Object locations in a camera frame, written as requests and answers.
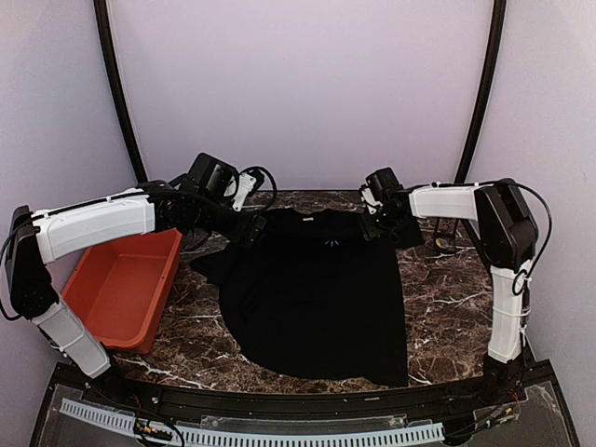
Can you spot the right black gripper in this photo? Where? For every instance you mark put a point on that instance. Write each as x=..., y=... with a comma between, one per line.
x=371, y=229

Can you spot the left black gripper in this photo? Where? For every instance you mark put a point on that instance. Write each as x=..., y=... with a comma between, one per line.
x=252, y=237

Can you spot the black t-shirt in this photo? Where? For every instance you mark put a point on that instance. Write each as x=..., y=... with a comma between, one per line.
x=314, y=299

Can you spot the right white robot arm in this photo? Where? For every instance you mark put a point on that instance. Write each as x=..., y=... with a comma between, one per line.
x=508, y=236

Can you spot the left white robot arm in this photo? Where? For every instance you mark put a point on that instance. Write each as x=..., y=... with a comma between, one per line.
x=209, y=197

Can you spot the black display stand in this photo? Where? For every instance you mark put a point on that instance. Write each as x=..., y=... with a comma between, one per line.
x=444, y=236

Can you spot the orange plastic bin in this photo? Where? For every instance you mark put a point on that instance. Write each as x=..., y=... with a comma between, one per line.
x=119, y=289

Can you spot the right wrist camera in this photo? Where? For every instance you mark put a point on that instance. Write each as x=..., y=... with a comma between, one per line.
x=372, y=204

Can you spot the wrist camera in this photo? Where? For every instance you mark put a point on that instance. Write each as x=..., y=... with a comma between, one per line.
x=242, y=185
x=372, y=204

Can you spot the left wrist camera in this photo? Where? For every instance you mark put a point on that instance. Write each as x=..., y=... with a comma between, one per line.
x=242, y=185

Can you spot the right black frame post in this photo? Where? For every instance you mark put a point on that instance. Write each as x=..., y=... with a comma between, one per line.
x=484, y=90

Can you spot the black frame post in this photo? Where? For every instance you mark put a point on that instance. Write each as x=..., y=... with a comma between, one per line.
x=484, y=90
x=107, y=44

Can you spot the black front rail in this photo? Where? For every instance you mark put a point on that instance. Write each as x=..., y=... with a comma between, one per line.
x=189, y=404

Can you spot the white slotted cable duct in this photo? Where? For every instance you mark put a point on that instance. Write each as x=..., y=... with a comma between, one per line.
x=217, y=431

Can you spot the left black frame post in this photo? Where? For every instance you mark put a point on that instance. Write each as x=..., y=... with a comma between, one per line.
x=107, y=44

